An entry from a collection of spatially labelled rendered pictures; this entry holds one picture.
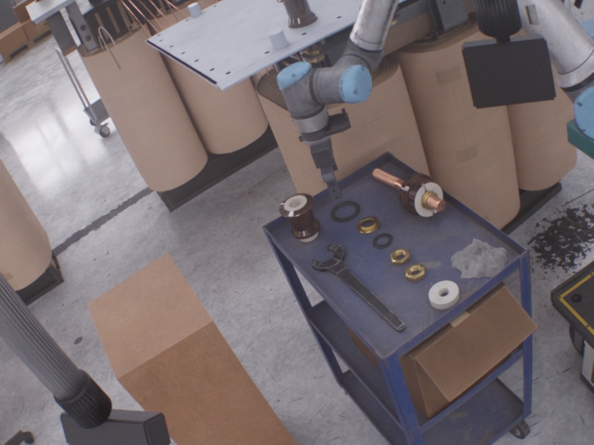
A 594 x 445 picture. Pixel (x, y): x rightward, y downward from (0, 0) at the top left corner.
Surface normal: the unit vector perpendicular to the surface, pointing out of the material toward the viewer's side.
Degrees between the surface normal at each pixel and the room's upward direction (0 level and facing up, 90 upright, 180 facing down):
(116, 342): 0
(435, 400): 90
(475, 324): 26
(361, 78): 90
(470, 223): 0
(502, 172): 90
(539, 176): 90
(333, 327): 0
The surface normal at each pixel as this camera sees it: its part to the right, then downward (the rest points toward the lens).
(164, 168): 0.15, 0.57
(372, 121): 0.46, 0.42
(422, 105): -0.62, 0.63
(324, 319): -0.32, -0.75
